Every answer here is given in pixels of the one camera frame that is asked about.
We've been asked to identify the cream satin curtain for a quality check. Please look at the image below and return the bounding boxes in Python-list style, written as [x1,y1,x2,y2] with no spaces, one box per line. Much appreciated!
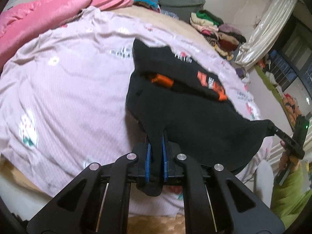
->
[235,0,297,70]

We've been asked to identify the pink fleece blanket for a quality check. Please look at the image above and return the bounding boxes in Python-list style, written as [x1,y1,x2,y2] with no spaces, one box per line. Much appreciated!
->
[1,0,134,69]

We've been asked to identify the pile of folded clothes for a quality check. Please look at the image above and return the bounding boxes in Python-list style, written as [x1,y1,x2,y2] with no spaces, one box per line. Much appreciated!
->
[189,10,246,61]

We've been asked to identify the green window ledge cloth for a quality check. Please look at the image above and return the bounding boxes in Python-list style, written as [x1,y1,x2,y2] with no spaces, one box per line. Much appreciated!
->
[254,65,296,130]

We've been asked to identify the black sweater orange cuffs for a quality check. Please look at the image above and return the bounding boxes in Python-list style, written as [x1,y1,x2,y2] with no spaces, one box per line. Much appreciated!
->
[126,39,273,197]

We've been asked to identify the beige bed sheet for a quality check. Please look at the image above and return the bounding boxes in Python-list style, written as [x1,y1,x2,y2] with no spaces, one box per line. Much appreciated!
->
[112,6,216,52]

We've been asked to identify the right hand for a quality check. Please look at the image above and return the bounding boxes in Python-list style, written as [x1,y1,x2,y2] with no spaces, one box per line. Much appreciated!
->
[279,152,300,173]

